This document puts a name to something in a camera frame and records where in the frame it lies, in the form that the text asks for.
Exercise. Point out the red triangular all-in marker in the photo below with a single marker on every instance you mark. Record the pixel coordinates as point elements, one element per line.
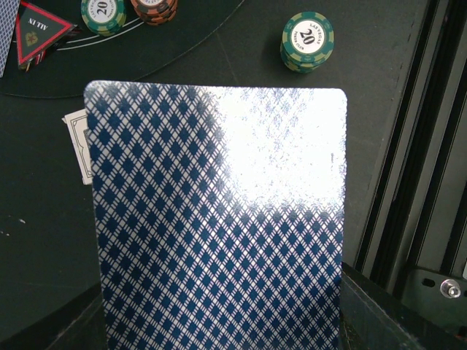
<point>39,32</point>

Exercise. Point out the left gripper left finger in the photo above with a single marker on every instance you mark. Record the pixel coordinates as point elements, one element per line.
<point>77,325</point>

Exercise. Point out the black aluminium mounting rail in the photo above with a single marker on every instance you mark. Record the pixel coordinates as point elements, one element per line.
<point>414,235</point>

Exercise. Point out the dealt blue card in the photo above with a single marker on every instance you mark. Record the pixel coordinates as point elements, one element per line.
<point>9,11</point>

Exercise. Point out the green poker chip stack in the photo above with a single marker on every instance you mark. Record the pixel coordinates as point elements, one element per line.
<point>307,42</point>

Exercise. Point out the white playing card box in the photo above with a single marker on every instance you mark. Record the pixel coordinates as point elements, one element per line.
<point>77,124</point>

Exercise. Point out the round black poker mat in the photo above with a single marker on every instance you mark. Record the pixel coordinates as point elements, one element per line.
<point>133,53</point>

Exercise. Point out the brown chip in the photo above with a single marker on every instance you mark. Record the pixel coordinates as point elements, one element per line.
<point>155,13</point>

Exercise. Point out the blue patterned card deck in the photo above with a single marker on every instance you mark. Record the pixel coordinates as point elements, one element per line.
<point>219,214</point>

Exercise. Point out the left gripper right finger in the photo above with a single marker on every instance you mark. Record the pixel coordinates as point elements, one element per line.
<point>371,318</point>

